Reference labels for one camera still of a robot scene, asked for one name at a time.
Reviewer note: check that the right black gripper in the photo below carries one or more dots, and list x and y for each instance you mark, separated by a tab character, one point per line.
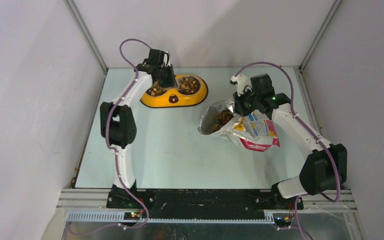
239	107

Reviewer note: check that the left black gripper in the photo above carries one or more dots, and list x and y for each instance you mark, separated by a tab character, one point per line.
172	81

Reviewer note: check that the yellow double pet bowl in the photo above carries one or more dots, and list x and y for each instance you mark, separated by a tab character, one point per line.
172	98

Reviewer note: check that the pet food bag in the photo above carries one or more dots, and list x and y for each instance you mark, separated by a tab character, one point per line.
254	132

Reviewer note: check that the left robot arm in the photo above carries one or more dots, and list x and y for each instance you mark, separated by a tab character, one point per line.
118	125

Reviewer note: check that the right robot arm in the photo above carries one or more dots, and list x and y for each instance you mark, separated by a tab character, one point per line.
325	163

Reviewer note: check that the brown pet food kibble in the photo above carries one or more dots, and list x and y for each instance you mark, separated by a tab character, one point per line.
222	119

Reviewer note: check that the kibble in left bowl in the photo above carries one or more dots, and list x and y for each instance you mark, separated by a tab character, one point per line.
156	90

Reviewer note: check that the kibble in bowl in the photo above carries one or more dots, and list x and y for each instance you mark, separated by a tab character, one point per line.
156	90
188	85

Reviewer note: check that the kibble in right bowl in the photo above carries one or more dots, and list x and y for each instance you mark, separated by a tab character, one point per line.
188	85

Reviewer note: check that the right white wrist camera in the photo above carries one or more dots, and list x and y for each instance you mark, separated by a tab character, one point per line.
242	82

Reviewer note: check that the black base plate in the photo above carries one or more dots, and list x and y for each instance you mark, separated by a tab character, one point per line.
200	204

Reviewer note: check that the aluminium frame rail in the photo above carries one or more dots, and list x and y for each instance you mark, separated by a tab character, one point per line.
87	205

